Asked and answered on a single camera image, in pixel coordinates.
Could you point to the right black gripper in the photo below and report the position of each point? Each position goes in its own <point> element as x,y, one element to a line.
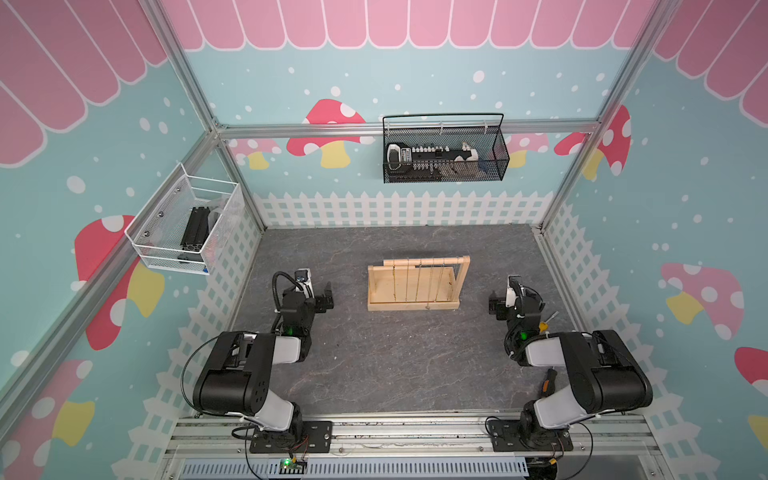
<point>498,304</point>

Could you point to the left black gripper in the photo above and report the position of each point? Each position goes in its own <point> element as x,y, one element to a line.
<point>323,300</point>

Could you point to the wooden jewelry display stand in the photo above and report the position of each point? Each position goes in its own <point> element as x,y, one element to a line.
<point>427,284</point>

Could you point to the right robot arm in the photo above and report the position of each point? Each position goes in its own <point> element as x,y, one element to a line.
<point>588,374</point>

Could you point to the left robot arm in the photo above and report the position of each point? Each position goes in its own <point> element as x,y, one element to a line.
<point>235,379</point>

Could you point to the black box in white basket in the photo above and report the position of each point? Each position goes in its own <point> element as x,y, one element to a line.
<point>196,230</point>

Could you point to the green lit circuit board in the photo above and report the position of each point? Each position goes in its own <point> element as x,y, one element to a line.
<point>293,466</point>

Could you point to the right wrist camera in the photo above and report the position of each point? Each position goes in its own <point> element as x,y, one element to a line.
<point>514,293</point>

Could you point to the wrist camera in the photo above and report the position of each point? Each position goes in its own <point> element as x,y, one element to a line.
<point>303,277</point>
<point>514,293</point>

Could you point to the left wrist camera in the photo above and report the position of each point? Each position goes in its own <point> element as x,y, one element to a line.
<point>303,277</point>

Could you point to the yellow handled screwdriver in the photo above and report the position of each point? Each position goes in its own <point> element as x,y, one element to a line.
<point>544,325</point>

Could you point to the white wire mesh basket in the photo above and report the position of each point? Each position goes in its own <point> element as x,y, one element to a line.
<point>155,233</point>

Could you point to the black wire mesh basket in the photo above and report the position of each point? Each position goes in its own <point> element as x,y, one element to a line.
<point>453,147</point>

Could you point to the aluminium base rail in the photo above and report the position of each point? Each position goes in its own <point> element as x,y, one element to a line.
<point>420,445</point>

